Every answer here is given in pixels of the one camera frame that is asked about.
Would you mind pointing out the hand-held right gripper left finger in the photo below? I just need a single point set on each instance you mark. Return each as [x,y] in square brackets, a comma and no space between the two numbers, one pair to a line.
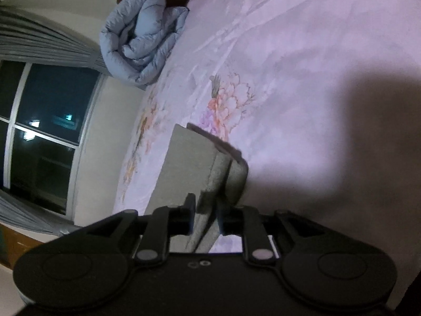
[190,215]

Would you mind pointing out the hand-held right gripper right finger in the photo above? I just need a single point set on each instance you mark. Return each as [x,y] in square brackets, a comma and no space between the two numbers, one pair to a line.
[221,223]

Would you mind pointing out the grey pants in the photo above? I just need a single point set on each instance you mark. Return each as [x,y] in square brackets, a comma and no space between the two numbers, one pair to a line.
[190,158]

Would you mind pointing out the white framed window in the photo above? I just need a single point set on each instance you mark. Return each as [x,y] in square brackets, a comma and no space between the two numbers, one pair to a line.
[49,131]

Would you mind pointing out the grey curtain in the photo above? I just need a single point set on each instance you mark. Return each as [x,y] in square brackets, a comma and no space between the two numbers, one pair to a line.
[42,42]
[26,214]

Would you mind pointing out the wooden door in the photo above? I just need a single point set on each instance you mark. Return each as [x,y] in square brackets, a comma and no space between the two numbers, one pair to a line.
[16,243]

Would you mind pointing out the light blue folded duvet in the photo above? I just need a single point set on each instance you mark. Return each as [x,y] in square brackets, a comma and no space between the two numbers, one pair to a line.
[141,39]

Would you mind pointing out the bed with pink floral sheet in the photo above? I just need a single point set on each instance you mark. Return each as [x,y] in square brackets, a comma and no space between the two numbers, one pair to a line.
[296,56]

